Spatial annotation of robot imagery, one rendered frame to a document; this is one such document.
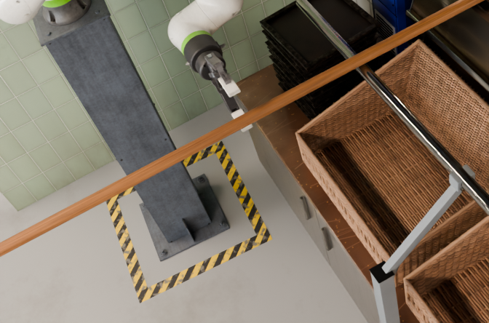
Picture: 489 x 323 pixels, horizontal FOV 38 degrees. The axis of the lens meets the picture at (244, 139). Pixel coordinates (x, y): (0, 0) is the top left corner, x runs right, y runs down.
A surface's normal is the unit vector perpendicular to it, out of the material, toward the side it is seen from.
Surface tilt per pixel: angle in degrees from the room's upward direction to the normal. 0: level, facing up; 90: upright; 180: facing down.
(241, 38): 90
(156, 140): 90
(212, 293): 0
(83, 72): 90
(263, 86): 0
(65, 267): 0
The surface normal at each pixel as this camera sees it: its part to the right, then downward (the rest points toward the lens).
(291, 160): -0.22, -0.60
